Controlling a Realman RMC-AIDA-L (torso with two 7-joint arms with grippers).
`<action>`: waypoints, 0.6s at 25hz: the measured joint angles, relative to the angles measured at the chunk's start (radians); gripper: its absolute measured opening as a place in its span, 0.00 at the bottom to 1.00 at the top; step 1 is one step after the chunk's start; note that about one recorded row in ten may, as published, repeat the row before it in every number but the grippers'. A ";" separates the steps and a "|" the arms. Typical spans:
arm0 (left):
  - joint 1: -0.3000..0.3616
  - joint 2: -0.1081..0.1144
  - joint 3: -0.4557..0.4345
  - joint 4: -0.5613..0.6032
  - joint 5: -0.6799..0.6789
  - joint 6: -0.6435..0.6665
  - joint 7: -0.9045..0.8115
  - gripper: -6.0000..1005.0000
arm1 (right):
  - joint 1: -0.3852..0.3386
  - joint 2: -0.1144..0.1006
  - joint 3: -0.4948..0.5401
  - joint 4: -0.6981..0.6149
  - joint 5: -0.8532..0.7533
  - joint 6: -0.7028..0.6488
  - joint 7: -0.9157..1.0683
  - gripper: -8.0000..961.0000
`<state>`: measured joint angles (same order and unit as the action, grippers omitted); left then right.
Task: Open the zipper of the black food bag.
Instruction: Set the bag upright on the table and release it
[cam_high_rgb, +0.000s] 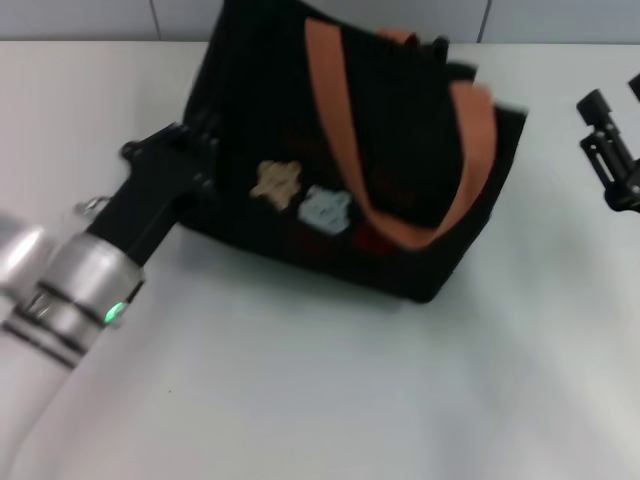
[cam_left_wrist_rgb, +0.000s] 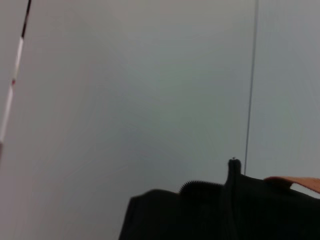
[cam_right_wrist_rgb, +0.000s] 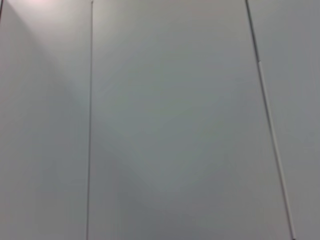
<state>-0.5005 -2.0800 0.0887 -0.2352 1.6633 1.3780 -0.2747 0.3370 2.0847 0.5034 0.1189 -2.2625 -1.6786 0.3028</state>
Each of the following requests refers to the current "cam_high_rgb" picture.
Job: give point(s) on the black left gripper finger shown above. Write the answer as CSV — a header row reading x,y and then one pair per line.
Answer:
x,y
197,140

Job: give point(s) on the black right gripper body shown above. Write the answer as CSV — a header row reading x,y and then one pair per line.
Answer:
x,y
627,190

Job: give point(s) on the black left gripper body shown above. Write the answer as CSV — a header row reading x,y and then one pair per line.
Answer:
x,y
145,200

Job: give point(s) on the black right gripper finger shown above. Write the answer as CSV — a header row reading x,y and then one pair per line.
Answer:
x,y
636,87
597,110

